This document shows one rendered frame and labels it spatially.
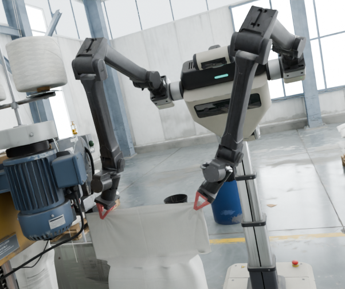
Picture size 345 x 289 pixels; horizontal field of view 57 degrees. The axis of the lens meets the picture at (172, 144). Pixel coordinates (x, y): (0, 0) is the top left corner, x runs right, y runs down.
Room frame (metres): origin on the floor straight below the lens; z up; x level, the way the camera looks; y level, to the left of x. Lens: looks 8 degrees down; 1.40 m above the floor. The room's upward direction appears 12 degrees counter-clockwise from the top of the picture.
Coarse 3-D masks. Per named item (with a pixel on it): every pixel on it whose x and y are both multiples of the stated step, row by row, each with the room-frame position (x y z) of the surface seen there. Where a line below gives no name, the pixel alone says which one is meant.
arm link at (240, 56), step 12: (264, 48) 0.88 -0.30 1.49; (240, 60) 0.93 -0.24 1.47; (252, 60) 0.91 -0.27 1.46; (264, 60) 0.90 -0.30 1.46; (240, 72) 0.94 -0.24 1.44; (252, 72) 0.94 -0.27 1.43; (240, 84) 0.95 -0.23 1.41; (240, 96) 0.97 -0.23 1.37; (240, 108) 0.98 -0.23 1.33; (228, 120) 1.02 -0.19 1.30; (240, 120) 1.00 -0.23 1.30; (228, 132) 1.03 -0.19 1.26; (240, 132) 1.04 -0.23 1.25; (228, 144) 1.05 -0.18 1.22; (240, 144) 1.06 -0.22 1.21; (228, 156) 1.07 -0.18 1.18
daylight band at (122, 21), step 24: (0, 0) 6.81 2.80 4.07; (24, 0) 7.49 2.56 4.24; (72, 0) 9.38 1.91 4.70; (120, 0) 9.85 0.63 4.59; (144, 0) 9.61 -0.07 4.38; (168, 0) 9.38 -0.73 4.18; (192, 0) 9.17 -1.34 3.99; (216, 0) 8.96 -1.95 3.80; (240, 0) 8.75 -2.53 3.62; (48, 24) 8.10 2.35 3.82; (72, 24) 9.10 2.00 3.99; (120, 24) 9.91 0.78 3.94; (144, 24) 9.66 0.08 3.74
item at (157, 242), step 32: (96, 224) 1.27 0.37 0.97; (128, 224) 1.21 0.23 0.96; (160, 224) 1.17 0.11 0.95; (192, 224) 1.14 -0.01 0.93; (96, 256) 1.27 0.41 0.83; (128, 256) 1.23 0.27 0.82; (160, 256) 1.18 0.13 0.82; (192, 256) 1.13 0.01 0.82; (128, 288) 1.16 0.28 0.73; (160, 288) 1.11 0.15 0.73; (192, 288) 1.09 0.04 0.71
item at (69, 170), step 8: (80, 152) 1.00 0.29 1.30; (56, 160) 0.92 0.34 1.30; (64, 160) 0.91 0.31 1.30; (72, 160) 0.91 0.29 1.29; (80, 160) 0.97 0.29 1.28; (56, 168) 0.91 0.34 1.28; (64, 168) 0.91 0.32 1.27; (72, 168) 0.91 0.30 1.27; (80, 168) 0.94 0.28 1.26; (56, 176) 0.91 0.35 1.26; (64, 176) 0.91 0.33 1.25; (72, 176) 0.91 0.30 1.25; (80, 176) 0.91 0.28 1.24; (56, 184) 0.92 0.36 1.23; (64, 184) 0.91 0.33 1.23; (72, 184) 0.91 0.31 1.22; (80, 184) 0.91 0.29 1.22; (72, 192) 0.95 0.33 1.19
